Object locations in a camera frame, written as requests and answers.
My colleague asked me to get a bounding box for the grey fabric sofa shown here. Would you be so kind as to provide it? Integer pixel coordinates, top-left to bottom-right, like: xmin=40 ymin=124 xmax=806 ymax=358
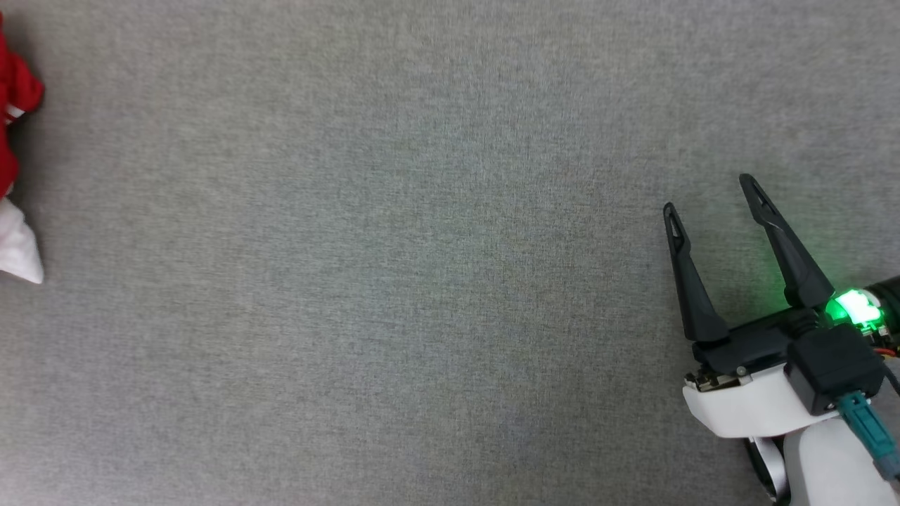
xmin=0 ymin=0 xmax=900 ymax=506

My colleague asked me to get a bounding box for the teal connector camera cable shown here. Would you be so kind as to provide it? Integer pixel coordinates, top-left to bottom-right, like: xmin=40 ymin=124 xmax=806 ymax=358
xmin=835 ymin=391 xmax=900 ymax=486

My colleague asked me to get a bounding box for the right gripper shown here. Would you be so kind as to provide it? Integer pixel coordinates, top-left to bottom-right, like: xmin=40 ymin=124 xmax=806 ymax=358
xmin=663 ymin=174 xmax=900 ymax=440

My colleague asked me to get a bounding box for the red and white basketball jersey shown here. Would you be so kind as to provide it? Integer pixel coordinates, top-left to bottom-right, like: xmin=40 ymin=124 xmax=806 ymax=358
xmin=0 ymin=14 xmax=46 ymax=285

